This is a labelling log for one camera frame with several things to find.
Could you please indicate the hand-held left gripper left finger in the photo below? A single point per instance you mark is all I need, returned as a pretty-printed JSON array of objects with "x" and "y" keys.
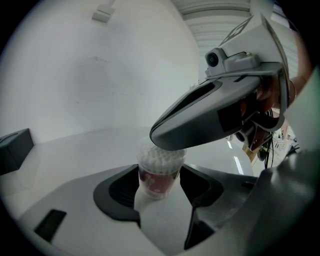
[{"x": 117, "y": 192}]

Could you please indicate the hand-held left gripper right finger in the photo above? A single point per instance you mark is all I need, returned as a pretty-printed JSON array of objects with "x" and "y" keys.
[{"x": 202, "y": 190}]

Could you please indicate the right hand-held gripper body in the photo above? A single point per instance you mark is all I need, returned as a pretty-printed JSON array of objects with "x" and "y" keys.
[{"x": 257, "y": 37}]

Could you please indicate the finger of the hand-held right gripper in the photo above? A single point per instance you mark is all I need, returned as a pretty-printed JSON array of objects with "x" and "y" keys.
[{"x": 195, "y": 120}]

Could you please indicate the clear cotton swab container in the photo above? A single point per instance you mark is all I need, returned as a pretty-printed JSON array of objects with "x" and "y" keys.
[{"x": 158, "y": 175}]

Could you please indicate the person's right forearm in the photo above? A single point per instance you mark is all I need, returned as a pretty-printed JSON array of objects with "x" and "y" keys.
[{"x": 302, "y": 57}]

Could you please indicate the person's right hand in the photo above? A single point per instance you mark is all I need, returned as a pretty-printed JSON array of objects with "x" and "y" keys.
[{"x": 271, "y": 95}]

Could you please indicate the white roller shutter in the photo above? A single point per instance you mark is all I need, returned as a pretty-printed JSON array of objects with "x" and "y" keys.
[{"x": 215, "y": 27}]

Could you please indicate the black box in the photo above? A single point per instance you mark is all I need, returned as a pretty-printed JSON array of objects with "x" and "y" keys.
[{"x": 13, "y": 150}]

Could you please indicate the grey fisheye camera module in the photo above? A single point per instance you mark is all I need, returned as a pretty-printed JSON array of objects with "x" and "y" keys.
[{"x": 225, "y": 61}]

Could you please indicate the white wall junction box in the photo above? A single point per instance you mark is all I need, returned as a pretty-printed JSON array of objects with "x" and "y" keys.
[{"x": 101, "y": 13}]

